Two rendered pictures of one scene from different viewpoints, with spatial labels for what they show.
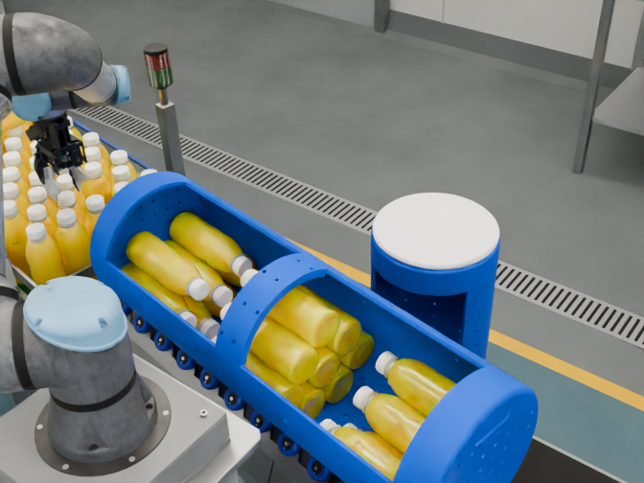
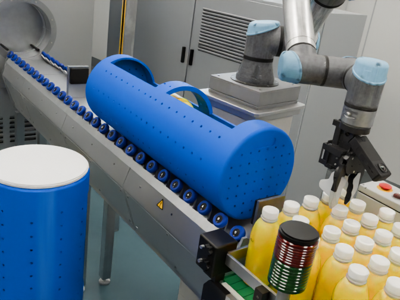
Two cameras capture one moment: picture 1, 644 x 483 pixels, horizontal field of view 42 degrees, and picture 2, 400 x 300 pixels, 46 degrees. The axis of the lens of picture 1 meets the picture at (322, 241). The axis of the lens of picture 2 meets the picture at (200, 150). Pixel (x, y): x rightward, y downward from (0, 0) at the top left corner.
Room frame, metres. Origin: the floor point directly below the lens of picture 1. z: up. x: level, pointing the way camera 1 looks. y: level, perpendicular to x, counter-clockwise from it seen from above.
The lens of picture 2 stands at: (2.63, 0.28, 1.62)
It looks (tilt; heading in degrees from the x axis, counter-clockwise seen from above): 22 degrees down; 184
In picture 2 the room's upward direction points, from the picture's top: 8 degrees clockwise
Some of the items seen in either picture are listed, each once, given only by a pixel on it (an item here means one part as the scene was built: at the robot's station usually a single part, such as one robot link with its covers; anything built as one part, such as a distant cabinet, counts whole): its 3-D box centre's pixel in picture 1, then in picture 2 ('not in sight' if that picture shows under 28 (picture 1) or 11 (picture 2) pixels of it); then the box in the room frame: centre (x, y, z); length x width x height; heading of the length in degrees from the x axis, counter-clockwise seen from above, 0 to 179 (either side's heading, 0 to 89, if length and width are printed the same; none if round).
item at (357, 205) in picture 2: (36, 213); (357, 205); (1.50, 0.62, 1.09); 0.04 x 0.04 x 0.02
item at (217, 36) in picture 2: not in sight; (206, 82); (-1.11, -0.01, 0.72); 2.15 x 0.54 x 1.45; 51
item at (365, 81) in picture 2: not in sight; (366, 83); (1.54, 0.55, 1.42); 0.09 x 0.08 x 0.11; 8
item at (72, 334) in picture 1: (76, 336); (263, 38); (0.79, 0.32, 1.38); 0.13 x 0.12 x 0.14; 98
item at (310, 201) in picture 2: (95, 203); (311, 202); (1.53, 0.50, 1.09); 0.04 x 0.04 x 0.02
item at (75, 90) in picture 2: not in sight; (78, 82); (0.48, -0.50, 1.00); 0.10 x 0.04 x 0.15; 133
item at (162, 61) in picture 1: (157, 57); (295, 246); (1.98, 0.40, 1.23); 0.06 x 0.06 x 0.04
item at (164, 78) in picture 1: (159, 74); (289, 269); (1.98, 0.40, 1.18); 0.06 x 0.06 x 0.05
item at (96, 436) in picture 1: (97, 398); (256, 68); (0.79, 0.32, 1.27); 0.15 x 0.15 x 0.10
